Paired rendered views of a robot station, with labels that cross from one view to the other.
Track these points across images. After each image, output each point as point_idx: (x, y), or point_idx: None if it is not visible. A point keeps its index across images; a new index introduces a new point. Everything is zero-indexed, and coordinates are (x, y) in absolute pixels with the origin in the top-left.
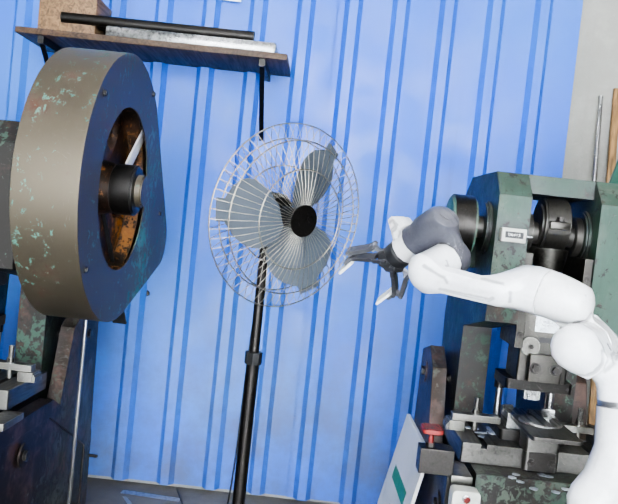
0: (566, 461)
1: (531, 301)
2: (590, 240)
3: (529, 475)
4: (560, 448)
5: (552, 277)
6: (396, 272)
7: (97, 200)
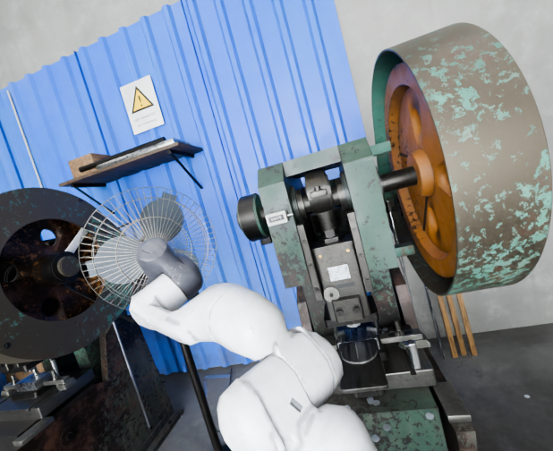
0: (390, 380)
1: (211, 338)
2: (348, 195)
3: (359, 405)
4: (384, 366)
5: (220, 305)
6: None
7: (4, 296)
